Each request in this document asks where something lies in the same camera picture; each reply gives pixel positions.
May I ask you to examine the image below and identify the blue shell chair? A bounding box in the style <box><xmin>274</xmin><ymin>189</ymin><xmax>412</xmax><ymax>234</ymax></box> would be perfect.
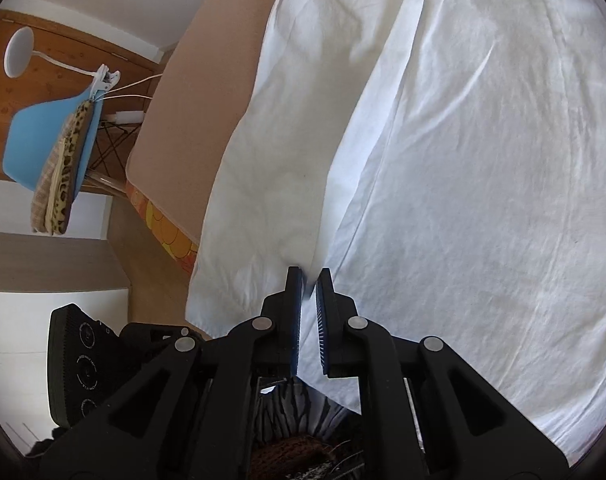
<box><xmin>3</xmin><ymin>85</ymin><xmax>150</xmax><ymax>197</ymax></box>

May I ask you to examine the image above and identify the white clip lamp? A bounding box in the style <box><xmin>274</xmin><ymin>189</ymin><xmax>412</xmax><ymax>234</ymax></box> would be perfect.
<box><xmin>4</xmin><ymin>27</ymin><xmax>122</xmax><ymax>99</ymax></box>

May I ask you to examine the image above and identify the beige fleece blanket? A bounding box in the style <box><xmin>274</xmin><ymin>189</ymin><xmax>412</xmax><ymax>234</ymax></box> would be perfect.
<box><xmin>125</xmin><ymin>0</ymin><xmax>296</xmax><ymax>261</ymax></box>

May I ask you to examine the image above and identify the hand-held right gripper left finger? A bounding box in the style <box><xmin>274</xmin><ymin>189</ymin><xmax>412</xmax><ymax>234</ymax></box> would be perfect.
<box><xmin>39</xmin><ymin>266</ymin><xmax>304</xmax><ymax>480</ymax></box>

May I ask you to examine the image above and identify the leopard print cushion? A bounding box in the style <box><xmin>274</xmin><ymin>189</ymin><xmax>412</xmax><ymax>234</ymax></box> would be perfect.
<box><xmin>45</xmin><ymin>100</ymin><xmax>96</xmax><ymax>237</ymax></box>

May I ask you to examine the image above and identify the white shirt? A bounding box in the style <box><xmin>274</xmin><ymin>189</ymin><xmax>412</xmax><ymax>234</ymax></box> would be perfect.
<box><xmin>185</xmin><ymin>0</ymin><xmax>606</xmax><ymax>466</ymax></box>

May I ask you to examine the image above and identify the person's patterned clothing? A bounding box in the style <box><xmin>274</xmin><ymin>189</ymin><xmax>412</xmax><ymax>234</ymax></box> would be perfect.
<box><xmin>250</xmin><ymin>379</ymin><xmax>366</xmax><ymax>480</ymax></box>

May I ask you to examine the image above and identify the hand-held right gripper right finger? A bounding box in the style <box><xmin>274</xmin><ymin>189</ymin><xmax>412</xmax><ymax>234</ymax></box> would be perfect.
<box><xmin>315</xmin><ymin>267</ymin><xmax>570</xmax><ymax>480</ymax></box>

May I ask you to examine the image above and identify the white cable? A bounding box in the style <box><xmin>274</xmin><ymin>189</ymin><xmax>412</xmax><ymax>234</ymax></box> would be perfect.
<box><xmin>105</xmin><ymin>73</ymin><xmax>163</xmax><ymax>97</ymax></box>
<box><xmin>102</xmin><ymin>92</ymin><xmax>155</xmax><ymax>107</ymax></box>

